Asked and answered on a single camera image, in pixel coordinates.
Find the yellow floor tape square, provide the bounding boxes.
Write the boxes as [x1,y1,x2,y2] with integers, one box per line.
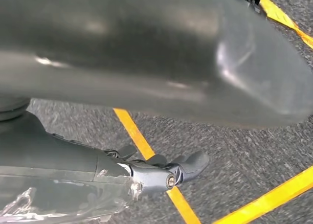
[259,0,313,50]
[112,108,313,224]

